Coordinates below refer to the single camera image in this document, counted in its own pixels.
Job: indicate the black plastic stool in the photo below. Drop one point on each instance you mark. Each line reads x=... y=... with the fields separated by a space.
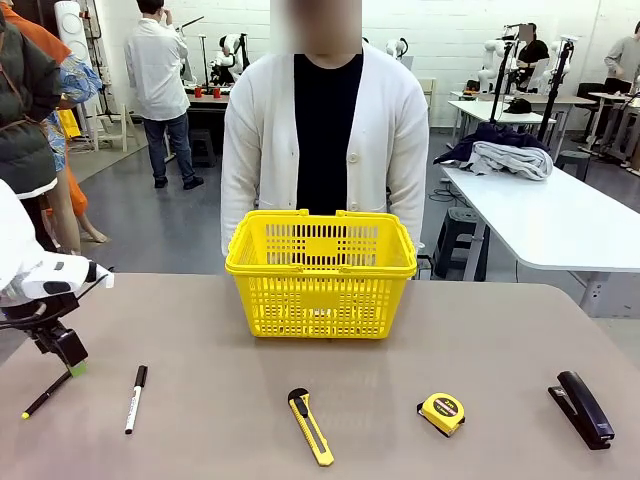
x=202 y=147

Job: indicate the grey cloth pile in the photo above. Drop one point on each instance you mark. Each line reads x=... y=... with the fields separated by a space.
x=515 y=157

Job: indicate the seated person in black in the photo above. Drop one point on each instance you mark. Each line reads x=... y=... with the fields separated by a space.
x=534 y=57

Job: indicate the large white table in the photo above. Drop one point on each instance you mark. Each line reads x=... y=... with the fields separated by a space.
x=550 y=220

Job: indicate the black office chair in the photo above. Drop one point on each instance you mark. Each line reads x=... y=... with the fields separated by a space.
x=590 y=105

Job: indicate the black stapler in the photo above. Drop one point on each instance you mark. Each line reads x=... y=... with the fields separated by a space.
x=582 y=410

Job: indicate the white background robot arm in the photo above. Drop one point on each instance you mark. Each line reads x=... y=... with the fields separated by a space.
x=556 y=55
x=489 y=65

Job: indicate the white tall appliance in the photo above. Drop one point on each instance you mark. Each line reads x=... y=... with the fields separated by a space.
x=72 y=30

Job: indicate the person left forearm white sleeve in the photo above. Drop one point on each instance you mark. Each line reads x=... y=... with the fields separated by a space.
x=407 y=210

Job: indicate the person in white cardigan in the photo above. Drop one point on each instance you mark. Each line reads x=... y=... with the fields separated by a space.
x=327 y=125

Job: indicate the mannequin in dark vest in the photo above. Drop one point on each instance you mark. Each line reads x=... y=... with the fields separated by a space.
x=25 y=125

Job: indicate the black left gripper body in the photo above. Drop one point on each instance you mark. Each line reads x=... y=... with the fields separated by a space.
x=47 y=325

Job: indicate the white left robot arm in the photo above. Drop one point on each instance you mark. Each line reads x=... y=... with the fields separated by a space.
x=20 y=250

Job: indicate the white wooden chair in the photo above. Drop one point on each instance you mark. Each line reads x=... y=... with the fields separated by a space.
x=112 y=125

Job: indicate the man in white lab coat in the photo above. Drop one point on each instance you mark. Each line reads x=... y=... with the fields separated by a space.
x=157 y=75

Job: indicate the black cap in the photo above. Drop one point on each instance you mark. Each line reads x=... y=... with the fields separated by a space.
x=518 y=106

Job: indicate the white background table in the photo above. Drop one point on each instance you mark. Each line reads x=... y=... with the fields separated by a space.
x=480 y=111

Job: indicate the white marker with black cap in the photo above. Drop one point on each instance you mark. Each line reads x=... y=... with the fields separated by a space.
x=135 y=402

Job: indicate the dark navy cloth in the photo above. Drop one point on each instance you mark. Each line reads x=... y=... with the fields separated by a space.
x=495 y=135

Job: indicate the white and black background robot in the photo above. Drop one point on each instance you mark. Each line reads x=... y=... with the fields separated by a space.
x=227 y=57

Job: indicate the yellow tape measure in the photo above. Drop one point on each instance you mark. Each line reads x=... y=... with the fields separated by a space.
x=442 y=411

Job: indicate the black tripod stand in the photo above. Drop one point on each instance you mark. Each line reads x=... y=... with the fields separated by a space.
x=555 y=90
x=501 y=80

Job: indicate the yellow plastic shopping basket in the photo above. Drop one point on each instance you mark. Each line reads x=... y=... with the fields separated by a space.
x=320 y=295

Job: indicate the grey round stool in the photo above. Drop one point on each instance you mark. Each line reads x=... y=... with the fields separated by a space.
x=573 y=160

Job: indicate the person right forearm white sleeve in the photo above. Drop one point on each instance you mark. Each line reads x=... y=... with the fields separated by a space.
x=237 y=215

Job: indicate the black step stool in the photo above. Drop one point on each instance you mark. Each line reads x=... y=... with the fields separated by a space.
x=457 y=240

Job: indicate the yellow utility knife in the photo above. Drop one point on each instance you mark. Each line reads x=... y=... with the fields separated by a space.
x=310 y=427

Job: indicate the person in grey sweater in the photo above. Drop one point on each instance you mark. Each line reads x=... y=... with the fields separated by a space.
x=622 y=57

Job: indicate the yellow floor sign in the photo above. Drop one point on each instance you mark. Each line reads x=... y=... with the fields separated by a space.
x=69 y=124

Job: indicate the black yellow-tipped highlighter pen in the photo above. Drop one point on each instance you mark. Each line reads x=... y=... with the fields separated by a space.
x=47 y=395

